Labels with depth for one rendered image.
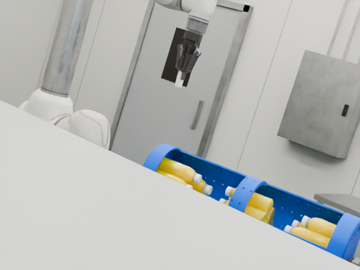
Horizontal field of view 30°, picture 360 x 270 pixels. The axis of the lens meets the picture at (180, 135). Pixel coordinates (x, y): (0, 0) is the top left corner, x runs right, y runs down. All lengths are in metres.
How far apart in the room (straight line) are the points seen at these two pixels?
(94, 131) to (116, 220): 1.58
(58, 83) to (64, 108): 0.09
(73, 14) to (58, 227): 1.79
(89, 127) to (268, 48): 4.35
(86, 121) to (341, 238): 1.00
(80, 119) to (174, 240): 1.62
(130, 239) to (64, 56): 1.76
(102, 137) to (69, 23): 0.41
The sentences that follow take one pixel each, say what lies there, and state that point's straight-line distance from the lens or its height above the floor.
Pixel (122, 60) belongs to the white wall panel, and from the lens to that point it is 7.49.
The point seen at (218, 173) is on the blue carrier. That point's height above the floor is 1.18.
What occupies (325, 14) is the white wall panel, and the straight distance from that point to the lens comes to 6.31.
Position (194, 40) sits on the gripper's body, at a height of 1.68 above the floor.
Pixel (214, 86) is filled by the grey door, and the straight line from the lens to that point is 6.68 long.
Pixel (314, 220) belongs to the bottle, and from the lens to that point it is 2.63.
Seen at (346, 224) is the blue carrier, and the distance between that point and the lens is 2.55.
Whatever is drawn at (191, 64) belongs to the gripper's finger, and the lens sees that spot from 2.76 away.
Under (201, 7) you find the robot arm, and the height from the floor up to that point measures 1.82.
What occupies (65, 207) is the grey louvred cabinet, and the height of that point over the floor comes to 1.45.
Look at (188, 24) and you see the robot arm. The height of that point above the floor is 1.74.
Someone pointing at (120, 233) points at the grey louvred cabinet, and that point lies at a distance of 0.68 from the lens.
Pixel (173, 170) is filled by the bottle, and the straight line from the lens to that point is 2.80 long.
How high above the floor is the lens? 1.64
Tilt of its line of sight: 7 degrees down
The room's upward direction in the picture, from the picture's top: 17 degrees clockwise
